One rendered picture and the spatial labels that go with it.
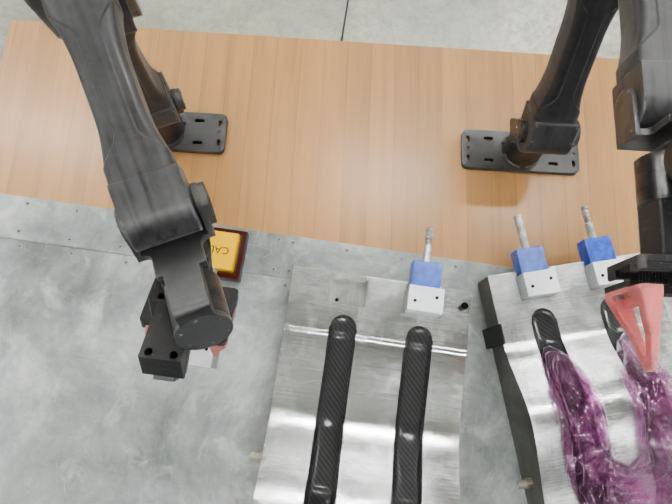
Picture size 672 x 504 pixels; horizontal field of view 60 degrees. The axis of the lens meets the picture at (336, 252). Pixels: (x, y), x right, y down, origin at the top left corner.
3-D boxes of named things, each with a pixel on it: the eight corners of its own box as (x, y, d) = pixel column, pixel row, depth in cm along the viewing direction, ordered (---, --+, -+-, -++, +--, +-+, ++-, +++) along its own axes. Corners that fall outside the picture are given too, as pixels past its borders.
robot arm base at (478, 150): (599, 156, 92) (596, 116, 94) (473, 149, 92) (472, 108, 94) (577, 176, 100) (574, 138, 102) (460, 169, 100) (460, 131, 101)
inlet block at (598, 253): (561, 213, 95) (575, 202, 90) (590, 209, 95) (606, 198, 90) (582, 292, 92) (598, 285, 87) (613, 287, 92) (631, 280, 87)
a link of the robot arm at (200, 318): (256, 329, 59) (226, 260, 50) (174, 360, 58) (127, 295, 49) (230, 247, 66) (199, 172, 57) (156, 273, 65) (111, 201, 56)
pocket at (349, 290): (331, 276, 88) (332, 271, 85) (366, 281, 88) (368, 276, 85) (327, 306, 87) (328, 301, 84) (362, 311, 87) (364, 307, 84)
